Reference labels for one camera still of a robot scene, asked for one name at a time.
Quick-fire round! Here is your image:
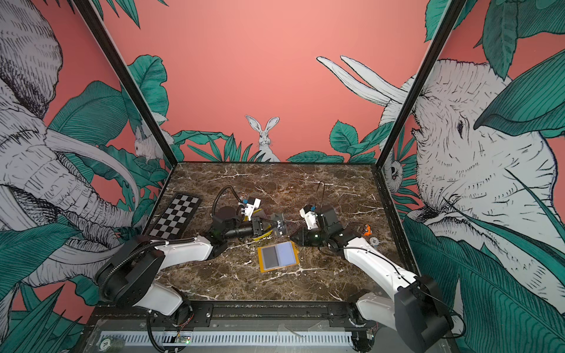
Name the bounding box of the yellow leather card holder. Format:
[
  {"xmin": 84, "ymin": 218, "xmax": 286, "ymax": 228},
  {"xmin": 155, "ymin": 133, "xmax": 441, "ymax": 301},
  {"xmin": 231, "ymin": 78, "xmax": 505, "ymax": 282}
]
[{"xmin": 257, "ymin": 241, "xmax": 300, "ymax": 273}]

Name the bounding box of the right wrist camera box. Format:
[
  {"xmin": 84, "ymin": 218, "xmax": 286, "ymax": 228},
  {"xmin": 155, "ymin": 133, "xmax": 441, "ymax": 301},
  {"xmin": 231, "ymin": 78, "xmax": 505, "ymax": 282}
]
[{"xmin": 300, "ymin": 204, "xmax": 319, "ymax": 229}]

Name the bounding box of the black frame post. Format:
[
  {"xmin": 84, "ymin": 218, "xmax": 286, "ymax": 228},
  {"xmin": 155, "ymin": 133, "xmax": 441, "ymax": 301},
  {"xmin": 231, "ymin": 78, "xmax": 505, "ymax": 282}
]
[
  {"xmin": 73, "ymin": 0, "xmax": 178, "ymax": 168},
  {"xmin": 376, "ymin": 0, "xmax": 466, "ymax": 171}
]

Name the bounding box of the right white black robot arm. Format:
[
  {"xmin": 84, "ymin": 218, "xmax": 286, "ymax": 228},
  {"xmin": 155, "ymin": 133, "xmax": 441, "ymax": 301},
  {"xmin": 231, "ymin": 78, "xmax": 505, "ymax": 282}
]
[{"xmin": 290, "ymin": 205, "xmax": 454, "ymax": 352}]

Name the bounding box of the white slotted cable duct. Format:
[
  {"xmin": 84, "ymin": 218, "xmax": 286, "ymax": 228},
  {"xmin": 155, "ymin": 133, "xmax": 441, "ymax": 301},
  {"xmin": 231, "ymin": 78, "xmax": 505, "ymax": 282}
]
[{"xmin": 98, "ymin": 331, "xmax": 354, "ymax": 348}]

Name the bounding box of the left black frame post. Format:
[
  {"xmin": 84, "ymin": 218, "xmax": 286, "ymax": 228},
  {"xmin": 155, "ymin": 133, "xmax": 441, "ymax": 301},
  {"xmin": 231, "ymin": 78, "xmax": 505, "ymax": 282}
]
[{"xmin": 73, "ymin": 0, "xmax": 178, "ymax": 168}]

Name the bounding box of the black white checkerboard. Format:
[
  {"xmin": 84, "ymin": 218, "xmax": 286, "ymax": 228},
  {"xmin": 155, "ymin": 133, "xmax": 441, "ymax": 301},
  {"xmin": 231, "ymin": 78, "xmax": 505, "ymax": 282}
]
[{"xmin": 148, "ymin": 193, "xmax": 202, "ymax": 240}]

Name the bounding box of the yellow plastic card tray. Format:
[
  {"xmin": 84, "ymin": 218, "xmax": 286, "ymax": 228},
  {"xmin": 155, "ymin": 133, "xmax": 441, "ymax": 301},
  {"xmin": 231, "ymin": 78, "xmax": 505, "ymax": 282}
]
[{"xmin": 251, "ymin": 217, "xmax": 271, "ymax": 241}]

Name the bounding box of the orange small clip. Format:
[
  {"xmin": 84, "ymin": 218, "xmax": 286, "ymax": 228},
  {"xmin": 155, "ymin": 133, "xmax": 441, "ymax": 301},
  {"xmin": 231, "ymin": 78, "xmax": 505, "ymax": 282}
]
[{"xmin": 363, "ymin": 224, "xmax": 372, "ymax": 237}]

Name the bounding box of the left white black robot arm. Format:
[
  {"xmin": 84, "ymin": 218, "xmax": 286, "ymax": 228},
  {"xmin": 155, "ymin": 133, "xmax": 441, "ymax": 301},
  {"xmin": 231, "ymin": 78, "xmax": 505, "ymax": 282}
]
[{"xmin": 95, "ymin": 207, "xmax": 285, "ymax": 318}]

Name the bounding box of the right black frame post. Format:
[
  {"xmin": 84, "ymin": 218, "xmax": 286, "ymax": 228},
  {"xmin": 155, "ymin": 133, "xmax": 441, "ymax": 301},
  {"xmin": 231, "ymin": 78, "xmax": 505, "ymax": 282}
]
[{"xmin": 376, "ymin": 0, "xmax": 466, "ymax": 171}]

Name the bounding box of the black front rail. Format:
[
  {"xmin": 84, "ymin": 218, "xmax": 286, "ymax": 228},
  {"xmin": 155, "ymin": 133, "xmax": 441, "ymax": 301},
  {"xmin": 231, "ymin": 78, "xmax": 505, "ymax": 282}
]
[{"xmin": 87, "ymin": 301, "xmax": 394, "ymax": 330}]

